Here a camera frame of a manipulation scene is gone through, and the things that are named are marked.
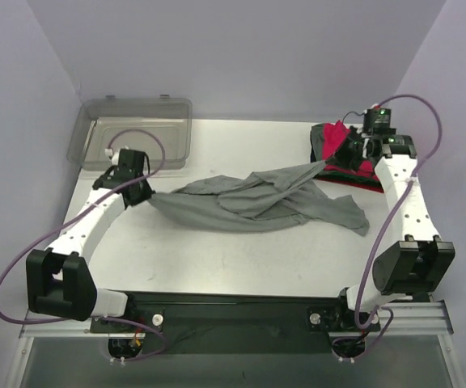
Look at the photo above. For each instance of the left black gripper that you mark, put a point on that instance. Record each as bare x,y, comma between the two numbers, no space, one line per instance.
142,192

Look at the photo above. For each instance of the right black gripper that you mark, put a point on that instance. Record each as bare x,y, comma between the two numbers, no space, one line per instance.
342,153

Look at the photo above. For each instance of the grey t-shirt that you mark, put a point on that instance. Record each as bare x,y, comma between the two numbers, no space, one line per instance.
265,201
317,142

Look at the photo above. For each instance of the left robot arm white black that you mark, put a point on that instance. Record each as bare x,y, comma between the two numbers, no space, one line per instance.
59,281

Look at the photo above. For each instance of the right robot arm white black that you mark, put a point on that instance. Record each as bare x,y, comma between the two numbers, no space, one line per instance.
408,256

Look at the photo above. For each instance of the folded grey t-shirt in stack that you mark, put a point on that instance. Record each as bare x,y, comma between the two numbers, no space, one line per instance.
317,142

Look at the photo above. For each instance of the folded magenta t-shirt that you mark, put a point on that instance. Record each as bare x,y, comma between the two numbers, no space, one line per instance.
334,135

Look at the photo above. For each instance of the clear plastic bin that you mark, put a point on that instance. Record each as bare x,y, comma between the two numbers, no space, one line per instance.
161,127

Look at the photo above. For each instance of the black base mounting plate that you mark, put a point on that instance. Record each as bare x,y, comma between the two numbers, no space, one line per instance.
214,324

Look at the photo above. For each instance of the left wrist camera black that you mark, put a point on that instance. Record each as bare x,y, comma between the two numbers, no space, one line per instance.
126,164

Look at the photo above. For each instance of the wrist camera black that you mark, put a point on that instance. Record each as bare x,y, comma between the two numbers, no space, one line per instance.
126,164
377,122

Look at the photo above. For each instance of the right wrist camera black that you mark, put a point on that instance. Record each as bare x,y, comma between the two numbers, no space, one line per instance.
377,122

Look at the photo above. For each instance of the aluminium frame rail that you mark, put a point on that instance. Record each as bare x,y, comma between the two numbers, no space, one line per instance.
420,318

